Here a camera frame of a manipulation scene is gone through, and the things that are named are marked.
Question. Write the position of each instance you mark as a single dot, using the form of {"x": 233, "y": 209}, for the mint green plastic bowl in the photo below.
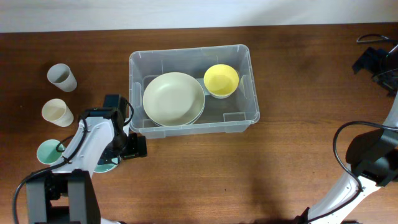
{"x": 107, "y": 168}

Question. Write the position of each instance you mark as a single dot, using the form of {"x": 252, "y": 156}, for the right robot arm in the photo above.
{"x": 371, "y": 158}

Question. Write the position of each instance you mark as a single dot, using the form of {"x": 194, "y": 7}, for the white plastic bowl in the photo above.
{"x": 220, "y": 96}

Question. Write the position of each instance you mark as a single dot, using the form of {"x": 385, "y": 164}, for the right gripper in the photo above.
{"x": 369, "y": 60}

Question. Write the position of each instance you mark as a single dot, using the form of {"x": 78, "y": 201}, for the grey plastic cup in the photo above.
{"x": 62, "y": 77}

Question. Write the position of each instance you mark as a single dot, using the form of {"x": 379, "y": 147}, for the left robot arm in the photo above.
{"x": 63, "y": 192}

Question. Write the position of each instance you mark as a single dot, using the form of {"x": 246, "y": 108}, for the mint green plastic cup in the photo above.
{"x": 47, "y": 153}

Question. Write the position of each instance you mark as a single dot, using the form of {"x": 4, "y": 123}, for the cream plastic cup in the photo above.
{"x": 57, "y": 112}

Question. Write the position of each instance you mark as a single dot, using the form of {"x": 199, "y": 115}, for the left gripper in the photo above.
{"x": 135, "y": 150}

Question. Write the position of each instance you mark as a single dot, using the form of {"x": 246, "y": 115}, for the yellow plastic bowl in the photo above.
{"x": 221, "y": 79}

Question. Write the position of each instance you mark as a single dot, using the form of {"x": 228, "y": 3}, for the beige plate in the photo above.
{"x": 174, "y": 99}

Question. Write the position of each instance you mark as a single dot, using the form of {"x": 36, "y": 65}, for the clear plastic storage container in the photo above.
{"x": 233, "y": 114}

